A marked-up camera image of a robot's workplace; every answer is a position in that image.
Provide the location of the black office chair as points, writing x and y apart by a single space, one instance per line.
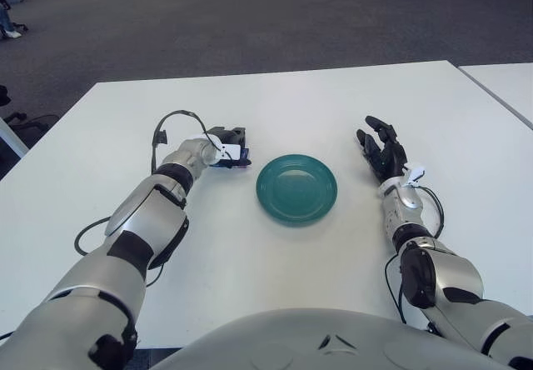
31 124

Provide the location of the white office table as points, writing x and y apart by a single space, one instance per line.
501 86

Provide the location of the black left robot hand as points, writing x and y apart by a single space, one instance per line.
227 133

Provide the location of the blue purple gum pack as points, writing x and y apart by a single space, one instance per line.
245 154

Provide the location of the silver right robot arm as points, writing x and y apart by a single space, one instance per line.
454 278

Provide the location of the green round plate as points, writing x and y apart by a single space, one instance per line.
296 193

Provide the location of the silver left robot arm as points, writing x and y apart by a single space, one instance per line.
141 216

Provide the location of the grey robot torso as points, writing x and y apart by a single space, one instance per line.
291 341

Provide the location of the person leg with white shoe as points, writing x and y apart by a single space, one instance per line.
6 22

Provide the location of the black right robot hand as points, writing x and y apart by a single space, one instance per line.
389 159

